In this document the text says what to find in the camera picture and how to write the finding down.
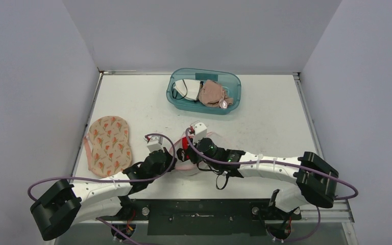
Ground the purple cable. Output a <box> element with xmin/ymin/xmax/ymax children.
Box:
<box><xmin>185</xmin><ymin>127</ymin><xmax>359</xmax><ymax>201</ymax></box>
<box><xmin>27</xmin><ymin>133</ymin><xmax>177</xmax><ymax>245</ymax></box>

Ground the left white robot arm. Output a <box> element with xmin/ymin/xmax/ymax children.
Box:
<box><xmin>30</xmin><ymin>149</ymin><xmax>177</xmax><ymax>241</ymax></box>

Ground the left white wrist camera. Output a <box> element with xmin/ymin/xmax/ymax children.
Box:
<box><xmin>146</xmin><ymin>135</ymin><xmax>163</xmax><ymax>153</ymax></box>

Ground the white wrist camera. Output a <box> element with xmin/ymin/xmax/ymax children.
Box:
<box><xmin>190</xmin><ymin>121</ymin><xmax>207</xmax><ymax>143</ymax></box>
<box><xmin>146</xmin><ymin>135</ymin><xmax>163</xmax><ymax>153</ymax></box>

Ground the floral beige laundry bag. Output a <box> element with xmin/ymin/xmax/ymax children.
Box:
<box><xmin>84</xmin><ymin>116</ymin><xmax>132</xmax><ymax>178</ymax></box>

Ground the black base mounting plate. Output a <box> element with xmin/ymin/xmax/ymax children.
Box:
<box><xmin>106</xmin><ymin>199</ymin><xmax>302</xmax><ymax>236</ymax></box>

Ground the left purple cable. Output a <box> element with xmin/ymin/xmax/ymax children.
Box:
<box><xmin>27</xmin><ymin>133</ymin><xmax>177</xmax><ymax>245</ymax></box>

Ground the red bra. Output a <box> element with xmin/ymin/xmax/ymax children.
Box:
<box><xmin>179</xmin><ymin>137</ymin><xmax>192</xmax><ymax>151</ymax></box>

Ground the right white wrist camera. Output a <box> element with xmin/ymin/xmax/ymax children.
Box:
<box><xmin>190</xmin><ymin>121</ymin><xmax>207</xmax><ymax>143</ymax></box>

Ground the white bra with black trim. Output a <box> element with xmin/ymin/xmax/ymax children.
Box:
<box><xmin>171</xmin><ymin>79</ymin><xmax>204</xmax><ymax>102</ymax></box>

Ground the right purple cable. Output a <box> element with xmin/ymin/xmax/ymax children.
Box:
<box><xmin>185</xmin><ymin>127</ymin><xmax>359</xmax><ymax>201</ymax></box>

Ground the beige bra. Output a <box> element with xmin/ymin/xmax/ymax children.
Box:
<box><xmin>199</xmin><ymin>80</ymin><xmax>234</xmax><ymax>109</ymax></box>

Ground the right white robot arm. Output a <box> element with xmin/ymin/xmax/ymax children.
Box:
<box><xmin>178</xmin><ymin>138</ymin><xmax>338</xmax><ymax>219</ymax></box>

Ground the teal plastic bin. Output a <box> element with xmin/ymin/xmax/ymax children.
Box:
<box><xmin>166</xmin><ymin>68</ymin><xmax>242</xmax><ymax>115</ymax></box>

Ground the white mesh laundry bag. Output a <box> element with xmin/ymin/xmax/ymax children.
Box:
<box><xmin>174</xmin><ymin>132</ymin><xmax>235</xmax><ymax>176</ymax></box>

